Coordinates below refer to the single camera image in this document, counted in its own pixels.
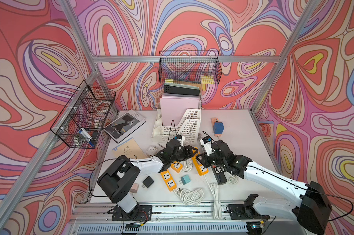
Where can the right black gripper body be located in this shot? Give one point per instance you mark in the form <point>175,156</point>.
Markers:
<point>218,162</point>

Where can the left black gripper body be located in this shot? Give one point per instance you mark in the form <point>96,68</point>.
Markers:
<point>179,155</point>

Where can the orange power strip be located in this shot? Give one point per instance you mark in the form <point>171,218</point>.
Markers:
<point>177,167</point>
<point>168,180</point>
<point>201,170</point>

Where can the white cartoon plug adapter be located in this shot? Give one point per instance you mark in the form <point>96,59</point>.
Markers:
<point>151,151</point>

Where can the teal plug adapter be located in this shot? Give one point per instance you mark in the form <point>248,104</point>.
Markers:
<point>185,179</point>

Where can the black plug adapter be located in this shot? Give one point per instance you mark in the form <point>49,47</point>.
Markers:
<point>147,182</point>

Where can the pink usb charger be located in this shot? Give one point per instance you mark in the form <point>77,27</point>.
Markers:
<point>134,188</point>

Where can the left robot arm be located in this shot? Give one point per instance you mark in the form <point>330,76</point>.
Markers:
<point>117,180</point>

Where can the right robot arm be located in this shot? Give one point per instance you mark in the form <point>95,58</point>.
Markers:
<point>308,204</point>

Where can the black power strip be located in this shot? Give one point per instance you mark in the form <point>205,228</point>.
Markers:
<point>219,174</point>

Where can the white plastic file rack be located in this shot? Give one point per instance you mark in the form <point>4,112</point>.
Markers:
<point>188,127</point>

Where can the blue cube adapter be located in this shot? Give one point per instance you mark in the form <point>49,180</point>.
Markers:
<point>218,128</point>

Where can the pink power strip back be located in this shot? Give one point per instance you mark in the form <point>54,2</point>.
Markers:
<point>214,120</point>

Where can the tan paper booklet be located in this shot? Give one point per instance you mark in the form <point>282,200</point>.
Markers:
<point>130,149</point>

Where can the pink folder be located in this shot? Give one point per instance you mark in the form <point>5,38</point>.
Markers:
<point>173,109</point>

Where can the grey portrait book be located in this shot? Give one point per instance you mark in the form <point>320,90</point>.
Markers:
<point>124,125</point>

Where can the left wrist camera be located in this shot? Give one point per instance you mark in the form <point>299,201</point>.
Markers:
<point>181,139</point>

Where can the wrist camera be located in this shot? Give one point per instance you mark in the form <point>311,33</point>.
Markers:
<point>206,143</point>
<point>181,139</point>

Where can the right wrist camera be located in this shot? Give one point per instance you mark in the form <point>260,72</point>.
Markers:
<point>206,143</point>

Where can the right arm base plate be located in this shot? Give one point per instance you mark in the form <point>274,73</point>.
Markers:
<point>245,210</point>

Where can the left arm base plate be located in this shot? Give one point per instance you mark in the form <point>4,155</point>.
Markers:
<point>141,213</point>

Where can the black wire basket back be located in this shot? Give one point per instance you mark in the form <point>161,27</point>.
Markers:
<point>190,67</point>

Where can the black wire basket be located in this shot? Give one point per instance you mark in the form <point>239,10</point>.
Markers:
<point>83,117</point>
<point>190,67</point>

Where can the black wire basket left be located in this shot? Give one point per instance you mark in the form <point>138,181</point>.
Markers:
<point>83,117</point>

